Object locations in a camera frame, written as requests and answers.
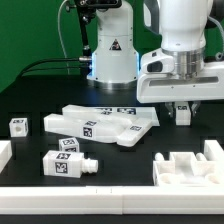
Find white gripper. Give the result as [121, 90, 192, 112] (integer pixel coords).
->
[137, 48, 224, 118]

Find white chair back frame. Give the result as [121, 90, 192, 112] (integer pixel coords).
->
[44, 114, 153, 147]

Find white chair seat block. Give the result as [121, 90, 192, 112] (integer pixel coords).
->
[153, 152, 224, 187]

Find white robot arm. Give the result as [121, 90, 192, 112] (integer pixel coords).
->
[87, 0, 224, 103]

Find white flat chair panel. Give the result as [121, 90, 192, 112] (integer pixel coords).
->
[62, 105, 158, 121]

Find white right border block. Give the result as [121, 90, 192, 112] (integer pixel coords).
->
[204, 140, 224, 161]

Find white border block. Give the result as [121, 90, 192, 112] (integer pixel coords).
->
[204, 140, 224, 161]
[0, 140, 12, 173]

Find small white tagged cube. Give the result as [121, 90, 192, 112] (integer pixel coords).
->
[59, 137, 80, 152]

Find white left border block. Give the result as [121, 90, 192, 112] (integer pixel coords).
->
[0, 140, 12, 173]

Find black camera stand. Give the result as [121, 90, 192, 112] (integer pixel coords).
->
[65, 0, 123, 76]

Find white front border rail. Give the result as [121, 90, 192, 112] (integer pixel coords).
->
[0, 186, 224, 215]

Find grey cable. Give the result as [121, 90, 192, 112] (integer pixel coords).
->
[56, 0, 72, 75]

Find black cables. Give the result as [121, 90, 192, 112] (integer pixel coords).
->
[14, 57, 93, 79]

